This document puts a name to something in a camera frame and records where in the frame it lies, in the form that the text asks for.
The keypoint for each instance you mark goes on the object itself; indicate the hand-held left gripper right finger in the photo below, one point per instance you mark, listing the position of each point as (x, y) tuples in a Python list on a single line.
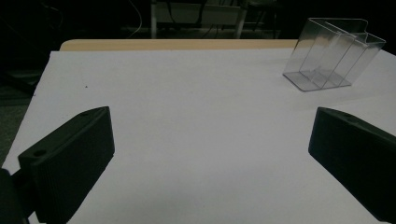
[(358, 149)]

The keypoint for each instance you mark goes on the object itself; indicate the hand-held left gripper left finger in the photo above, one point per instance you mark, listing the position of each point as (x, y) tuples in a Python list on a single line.
[(67, 161)]

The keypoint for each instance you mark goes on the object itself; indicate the clear plastic divided organizer box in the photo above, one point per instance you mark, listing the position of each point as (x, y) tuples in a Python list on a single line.
[(330, 56)]

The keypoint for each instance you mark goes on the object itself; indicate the white table cover sheet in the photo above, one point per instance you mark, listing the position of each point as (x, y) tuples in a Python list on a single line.
[(199, 130)]

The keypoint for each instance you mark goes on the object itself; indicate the white metal frame stand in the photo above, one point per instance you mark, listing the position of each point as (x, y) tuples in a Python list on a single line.
[(199, 15)]

